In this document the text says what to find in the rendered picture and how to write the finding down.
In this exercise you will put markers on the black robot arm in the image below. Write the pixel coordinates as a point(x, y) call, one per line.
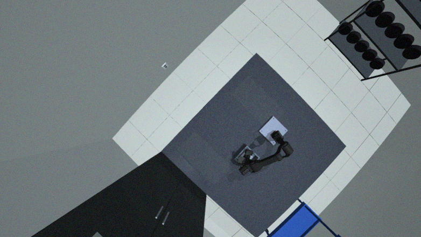
point(256, 165)

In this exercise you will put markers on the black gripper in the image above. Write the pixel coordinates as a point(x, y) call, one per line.
point(248, 154)

